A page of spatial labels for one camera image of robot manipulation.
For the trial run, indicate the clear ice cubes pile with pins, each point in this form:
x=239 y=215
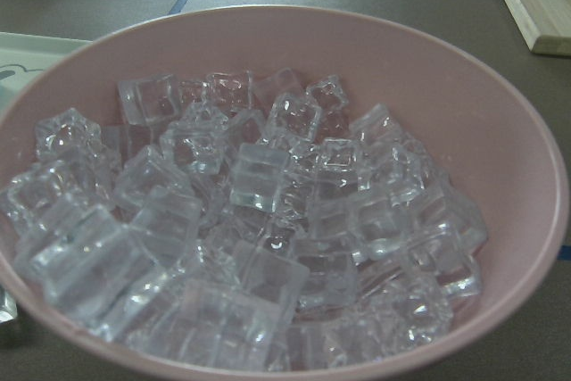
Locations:
x=245 y=224

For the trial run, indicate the white serving tray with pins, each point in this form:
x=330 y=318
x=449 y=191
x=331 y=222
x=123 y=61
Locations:
x=24 y=57

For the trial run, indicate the pink bowl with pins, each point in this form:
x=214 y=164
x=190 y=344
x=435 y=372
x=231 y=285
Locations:
x=495 y=145

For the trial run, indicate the metal ice scoop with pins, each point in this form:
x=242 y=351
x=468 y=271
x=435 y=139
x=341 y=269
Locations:
x=8 y=307

